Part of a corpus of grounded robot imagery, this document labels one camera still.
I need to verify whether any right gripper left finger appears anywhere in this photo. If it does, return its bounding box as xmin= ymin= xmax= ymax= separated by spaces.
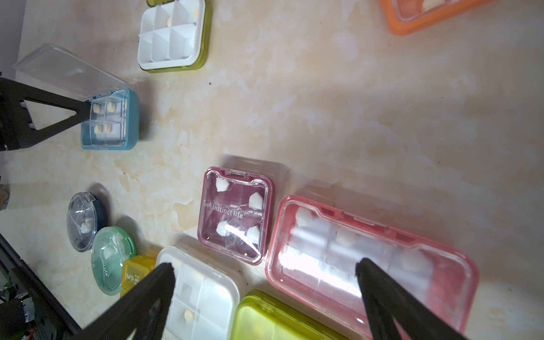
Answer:
xmin=73 ymin=263 xmax=176 ymax=339

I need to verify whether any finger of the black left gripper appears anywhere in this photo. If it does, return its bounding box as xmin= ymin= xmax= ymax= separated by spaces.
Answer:
xmin=0 ymin=77 xmax=92 ymax=152

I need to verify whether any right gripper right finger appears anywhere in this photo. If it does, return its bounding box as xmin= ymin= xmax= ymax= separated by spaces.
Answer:
xmin=356 ymin=258 xmax=465 ymax=339

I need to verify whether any yellow small pillbox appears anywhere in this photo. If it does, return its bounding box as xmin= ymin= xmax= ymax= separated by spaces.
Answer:
xmin=120 ymin=255 xmax=156 ymax=298

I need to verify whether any white square pillbox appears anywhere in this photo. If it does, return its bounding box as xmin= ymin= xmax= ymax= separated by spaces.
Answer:
xmin=157 ymin=246 xmax=240 ymax=339

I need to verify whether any green round pillbox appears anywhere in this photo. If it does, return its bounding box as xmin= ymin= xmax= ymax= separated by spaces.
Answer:
xmin=91 ymin=226 xmax=137 ymax=296

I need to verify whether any pink rectangular pillbox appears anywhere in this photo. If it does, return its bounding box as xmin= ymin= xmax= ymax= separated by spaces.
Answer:
xmin=266 ymin=195 xmax=480 ymax=336

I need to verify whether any teal rectangular pillbox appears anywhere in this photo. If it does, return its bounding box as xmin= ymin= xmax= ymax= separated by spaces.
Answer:
xmin=14 ymin=44 xmax=140 ymax=151

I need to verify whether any navy round pillbox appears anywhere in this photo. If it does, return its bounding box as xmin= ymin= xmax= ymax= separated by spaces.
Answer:
xmin=66 ymin=192 xmax=108 ymax=252

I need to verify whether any lime green square pillbox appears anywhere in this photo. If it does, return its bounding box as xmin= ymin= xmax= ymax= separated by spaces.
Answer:
xmin=231 ymin=290 xmax=345 ymax=340

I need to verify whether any magenta small pillbox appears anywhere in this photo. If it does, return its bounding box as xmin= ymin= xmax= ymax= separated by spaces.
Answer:
xmin=197 ymin=167 xmax=274 ymax=265

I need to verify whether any lime green open pillbox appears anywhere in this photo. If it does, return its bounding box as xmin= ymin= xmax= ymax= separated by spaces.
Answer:
xmin=137 ymin=0 xmax=212 ymax=73

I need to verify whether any orange small pillbox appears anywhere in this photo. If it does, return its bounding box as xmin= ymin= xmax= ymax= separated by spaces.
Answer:
xmin=379 ymin=0 xmax=490 ymax=36

